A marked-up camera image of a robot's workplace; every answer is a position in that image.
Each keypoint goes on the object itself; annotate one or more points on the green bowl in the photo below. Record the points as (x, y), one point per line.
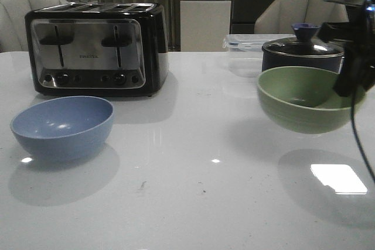
(302, 99)

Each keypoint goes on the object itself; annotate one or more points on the blue bowl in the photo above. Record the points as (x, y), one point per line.
(65, 128)

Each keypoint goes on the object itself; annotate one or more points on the beige chair right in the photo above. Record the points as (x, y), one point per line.
(281, 14)

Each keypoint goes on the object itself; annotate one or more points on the clear plastic food container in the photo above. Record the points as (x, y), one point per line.
(244, 52)

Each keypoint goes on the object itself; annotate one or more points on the white cabinet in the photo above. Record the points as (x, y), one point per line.
(204, 24)

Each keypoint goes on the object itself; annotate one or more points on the beige chair left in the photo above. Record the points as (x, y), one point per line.
(13, 27)

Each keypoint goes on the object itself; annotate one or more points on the beige chair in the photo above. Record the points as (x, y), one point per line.
(13, 27)
(281, 14)

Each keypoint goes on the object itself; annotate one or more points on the black and steel toaster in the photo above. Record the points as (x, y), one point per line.
(100, 49)

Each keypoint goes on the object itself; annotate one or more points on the dark blue saucepan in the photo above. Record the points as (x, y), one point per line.
(272, 60)

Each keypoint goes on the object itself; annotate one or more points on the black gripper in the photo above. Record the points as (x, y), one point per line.
(357, 38)

